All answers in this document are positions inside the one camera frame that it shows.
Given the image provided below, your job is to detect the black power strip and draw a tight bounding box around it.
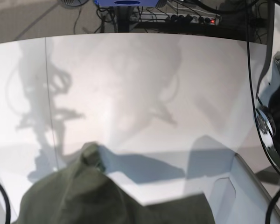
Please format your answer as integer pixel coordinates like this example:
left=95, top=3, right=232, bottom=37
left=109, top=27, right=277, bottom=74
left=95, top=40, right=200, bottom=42
left=165, top=14, right=222, bottom=26

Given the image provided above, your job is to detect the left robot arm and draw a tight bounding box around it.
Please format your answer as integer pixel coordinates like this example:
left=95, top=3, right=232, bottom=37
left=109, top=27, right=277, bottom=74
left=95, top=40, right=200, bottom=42
left=245, top=0, right=280, bottom=224

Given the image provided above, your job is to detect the green t-shirt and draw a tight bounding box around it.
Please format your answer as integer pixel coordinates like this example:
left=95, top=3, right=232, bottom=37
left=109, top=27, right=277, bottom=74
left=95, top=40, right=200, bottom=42
left=16, top=143, right=215, bottom=224

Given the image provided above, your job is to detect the black table leg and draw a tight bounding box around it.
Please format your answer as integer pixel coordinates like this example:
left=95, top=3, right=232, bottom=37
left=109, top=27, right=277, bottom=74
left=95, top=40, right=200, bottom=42
left=115, top=6, right=133, bottom=33

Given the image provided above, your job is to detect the blue box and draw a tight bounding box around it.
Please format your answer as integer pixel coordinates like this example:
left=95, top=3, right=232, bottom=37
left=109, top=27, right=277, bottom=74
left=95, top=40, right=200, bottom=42
left=94, top=0, right=158, bottom=7

